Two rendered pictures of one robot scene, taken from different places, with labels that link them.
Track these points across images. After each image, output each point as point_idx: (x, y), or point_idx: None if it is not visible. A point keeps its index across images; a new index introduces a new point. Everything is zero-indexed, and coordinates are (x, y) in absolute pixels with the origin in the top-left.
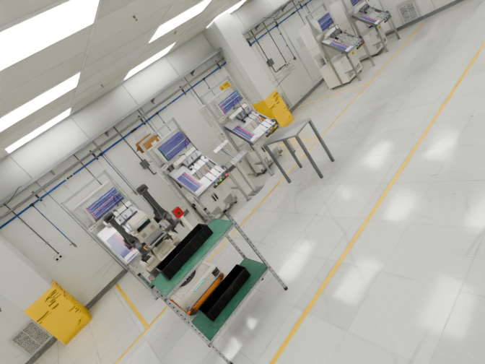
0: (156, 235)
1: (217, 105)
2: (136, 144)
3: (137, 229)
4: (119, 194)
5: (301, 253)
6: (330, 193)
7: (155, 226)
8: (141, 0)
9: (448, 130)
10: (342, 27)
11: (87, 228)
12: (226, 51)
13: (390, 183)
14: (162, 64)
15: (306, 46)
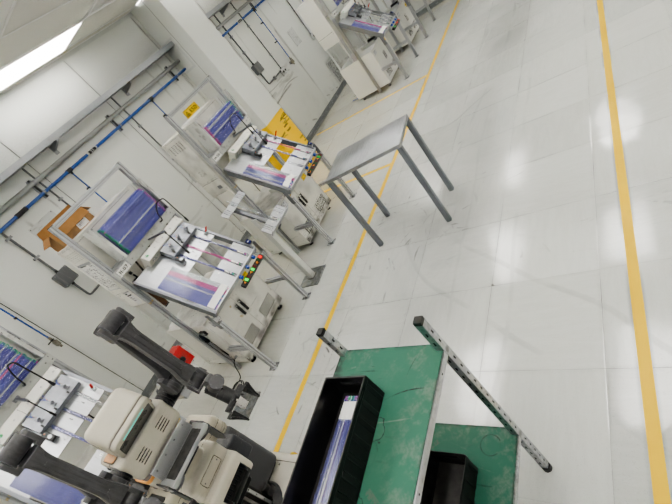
0: (180, 442)
1: (203, 130)
2: (39, 235)
3: (122, 447)
4: (22, 357)
5: (519, 371)
6: (493, 239)
7: (169, 418)
8: None
9: (659, 88)
10: None
11: None
12: (183, 47)
13: (619, 190)
14: (58, 75)
15: (303, 43)
